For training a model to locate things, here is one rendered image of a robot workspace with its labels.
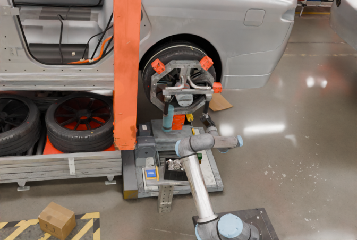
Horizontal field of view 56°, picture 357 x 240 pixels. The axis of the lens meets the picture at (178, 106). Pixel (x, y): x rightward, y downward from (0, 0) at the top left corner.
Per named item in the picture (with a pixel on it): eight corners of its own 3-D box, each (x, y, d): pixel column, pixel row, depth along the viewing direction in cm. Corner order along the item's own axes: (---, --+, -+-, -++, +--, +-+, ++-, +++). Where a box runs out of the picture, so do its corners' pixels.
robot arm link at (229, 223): (251, 243, 217) (238, 234, 207) (227, 246, 226) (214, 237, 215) (249, 220, 227) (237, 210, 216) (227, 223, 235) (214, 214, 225)
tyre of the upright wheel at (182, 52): (223, 68, 321) (178, 24, 284) (230, 82, 303) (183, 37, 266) (174, 109, 343) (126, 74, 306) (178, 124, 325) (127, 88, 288)
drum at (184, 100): (187, 92, 300) (189, 79, 291) (192, 107, 284) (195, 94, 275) (172, 92, 297) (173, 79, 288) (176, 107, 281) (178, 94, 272)
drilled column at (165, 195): (168, 202, 298) (172, 171, 272) (170, 212, 290) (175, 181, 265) (157, 203, 296) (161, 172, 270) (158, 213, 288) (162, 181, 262)
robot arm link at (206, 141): (203, 130, 225) (242, 133, 281) (188, 135, 231) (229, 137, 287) (207, 147, 222) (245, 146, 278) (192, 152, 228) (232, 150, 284)
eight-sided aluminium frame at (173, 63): (205, 109, 316) (215, 59, 283) (207, 113, 311) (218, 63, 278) (149, 111, 305) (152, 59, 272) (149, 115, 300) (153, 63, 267)
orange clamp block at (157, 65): (164, 64, 278) (157, 58, 273) (166, 69, 272) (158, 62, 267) (158, 69, 280) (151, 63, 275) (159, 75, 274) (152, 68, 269)
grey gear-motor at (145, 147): (149, 139, 348) (151, 113, 326) (154, 170, 316) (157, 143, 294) (132, 139, 344) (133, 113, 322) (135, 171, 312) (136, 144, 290)
